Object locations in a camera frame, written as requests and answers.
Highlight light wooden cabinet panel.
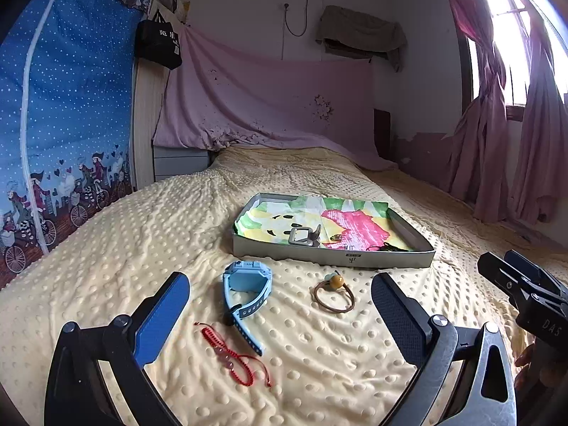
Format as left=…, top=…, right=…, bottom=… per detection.
left=132, top=59, right=172, bottom=192

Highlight red string bracelet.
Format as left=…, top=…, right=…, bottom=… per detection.
left=193, top=321, right=274, bottom=388

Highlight pink curtain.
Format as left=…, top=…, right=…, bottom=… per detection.
left=508, top=0, right=568, bottom=228
left=438, top=0, right=512, bottom=223

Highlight grey hair claw clip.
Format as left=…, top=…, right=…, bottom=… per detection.
left=288, top=225, right=324, bottom=248

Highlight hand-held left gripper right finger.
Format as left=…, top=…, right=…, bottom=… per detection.
left=371, top=273, right=518, bottom=426

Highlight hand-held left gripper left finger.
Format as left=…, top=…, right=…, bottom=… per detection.
left=44, top=272, right=191, bottom=426

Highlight brown hair tie yellow bead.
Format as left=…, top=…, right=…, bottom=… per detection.
left=313, top=270, right=356, bottom=312

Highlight person's right hand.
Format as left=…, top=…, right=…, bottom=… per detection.
left=514, top=345, right=536, bottom=392

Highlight colourful printed paper lining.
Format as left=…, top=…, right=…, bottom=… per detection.
left=235, top=195, right=416, bottom=252

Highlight black tote bag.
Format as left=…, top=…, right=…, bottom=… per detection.
left=134, top=8, right=184, bottom=71

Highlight pink sheet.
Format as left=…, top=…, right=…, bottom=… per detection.
left=153, top=26, right=399, bottom=172

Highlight white nightstand drawers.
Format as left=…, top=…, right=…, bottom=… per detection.
left=153, top=144, right=212, bottom=183

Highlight blue printed wardrobe cover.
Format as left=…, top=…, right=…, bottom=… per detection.
left=0, top=0, right=154, bottom=292

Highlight black power cable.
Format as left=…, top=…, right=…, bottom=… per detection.
left=282, top=0, right=310, bottom=37

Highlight yellow dotted blanket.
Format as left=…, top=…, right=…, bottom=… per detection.
left=0, top=145, right=539, bottom=426

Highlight blue smart watch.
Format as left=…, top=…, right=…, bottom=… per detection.
left=221, top=260, right=274, bottom=357

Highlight floral cloth bundle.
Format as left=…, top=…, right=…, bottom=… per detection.
left=150, top=0, right=190, bottom=26

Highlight window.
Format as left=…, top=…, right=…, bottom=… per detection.
left=465, top=0, right=568, bottom=121

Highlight brown draped cloth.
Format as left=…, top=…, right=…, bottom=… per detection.
left=315, top=5, right=408, bottom=72

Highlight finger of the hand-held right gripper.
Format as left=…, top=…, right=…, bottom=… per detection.
left=503, top=249, right=568, bottom=299
left=477, top=251, right=541, bottom=310

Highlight grey shallow box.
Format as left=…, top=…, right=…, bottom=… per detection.
left=232, top=192, right=437, bottom=271

